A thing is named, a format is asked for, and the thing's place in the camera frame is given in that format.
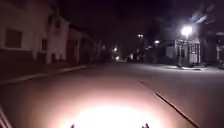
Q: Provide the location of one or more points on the pale building with windows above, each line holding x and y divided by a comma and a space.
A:
33, 36

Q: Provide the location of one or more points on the street lamp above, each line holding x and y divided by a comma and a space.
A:
186, 32

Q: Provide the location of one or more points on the robot's own part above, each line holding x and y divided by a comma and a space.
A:
72, 126
145, 126

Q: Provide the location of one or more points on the building with metal gate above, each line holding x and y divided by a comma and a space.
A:
193, 50

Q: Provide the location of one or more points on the dark asphalt road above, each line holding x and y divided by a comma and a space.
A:
113, 86

